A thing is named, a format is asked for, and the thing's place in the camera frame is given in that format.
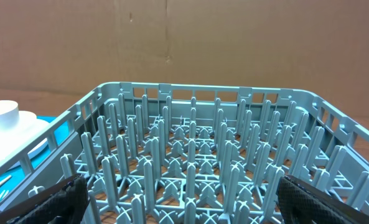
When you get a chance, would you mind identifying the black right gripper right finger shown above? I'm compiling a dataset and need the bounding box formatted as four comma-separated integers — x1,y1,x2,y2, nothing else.
276,175,369,224

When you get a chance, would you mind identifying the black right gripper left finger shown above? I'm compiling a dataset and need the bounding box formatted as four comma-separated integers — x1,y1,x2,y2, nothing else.
0,174,88,223

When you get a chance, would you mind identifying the pale green cup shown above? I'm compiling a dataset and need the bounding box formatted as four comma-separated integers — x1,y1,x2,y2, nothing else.
0,100,19,131

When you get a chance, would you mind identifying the grey dishwasher rack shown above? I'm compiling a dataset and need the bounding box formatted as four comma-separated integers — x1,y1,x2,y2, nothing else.
0,82,369,223

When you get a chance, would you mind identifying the wooden chopstick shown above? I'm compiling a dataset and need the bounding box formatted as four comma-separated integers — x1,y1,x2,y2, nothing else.
0,175,12,187

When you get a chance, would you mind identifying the teal plastic tray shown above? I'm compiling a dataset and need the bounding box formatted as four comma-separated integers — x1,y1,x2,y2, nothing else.
0,115,70,202

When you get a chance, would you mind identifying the pink plate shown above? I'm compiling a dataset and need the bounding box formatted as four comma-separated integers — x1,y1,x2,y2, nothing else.
0,118,49,164

